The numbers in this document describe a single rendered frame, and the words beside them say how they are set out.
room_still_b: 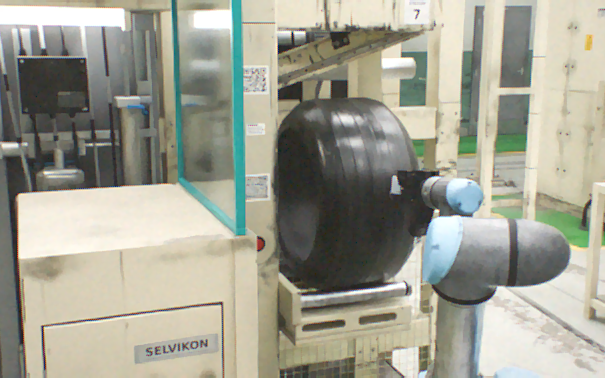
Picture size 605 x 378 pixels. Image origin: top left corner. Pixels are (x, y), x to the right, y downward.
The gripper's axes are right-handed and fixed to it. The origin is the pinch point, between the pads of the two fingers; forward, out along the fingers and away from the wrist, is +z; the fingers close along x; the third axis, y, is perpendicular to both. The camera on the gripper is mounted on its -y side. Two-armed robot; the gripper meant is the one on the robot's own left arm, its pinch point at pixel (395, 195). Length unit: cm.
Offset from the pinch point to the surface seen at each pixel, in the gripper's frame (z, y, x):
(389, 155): 4.2, 10.2, -0.8
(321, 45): 56, 45, -3
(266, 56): 16.4, 37.6, 28.2
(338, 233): 4.6, -9.4, 14.5
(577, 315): 185, -100, -210
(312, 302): 16.9, -29.9, 18.1
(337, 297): 16.8, -29.4, 10.5
